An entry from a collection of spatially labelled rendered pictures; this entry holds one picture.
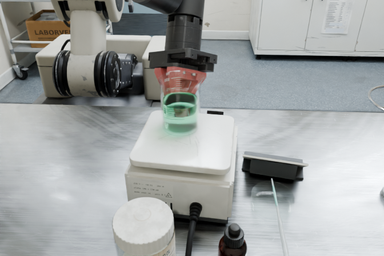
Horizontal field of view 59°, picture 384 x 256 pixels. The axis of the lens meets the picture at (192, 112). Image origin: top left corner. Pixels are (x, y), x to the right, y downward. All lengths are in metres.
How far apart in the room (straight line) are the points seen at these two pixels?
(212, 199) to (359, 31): 2.79
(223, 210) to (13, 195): 0.29
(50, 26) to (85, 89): 1.49
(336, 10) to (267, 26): 0.54
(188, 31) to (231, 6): 2.89
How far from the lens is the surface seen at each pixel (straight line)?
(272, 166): 0.50
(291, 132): 0.62
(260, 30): 2.89
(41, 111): 0.72
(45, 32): 2.73
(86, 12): 1.28
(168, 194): 0.41
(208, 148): 0.41
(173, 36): 0.53
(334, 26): 3.01
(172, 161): 0.39
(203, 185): 0.40
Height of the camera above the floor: 1.08
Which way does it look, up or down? 30 degrees down
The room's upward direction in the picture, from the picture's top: straight up
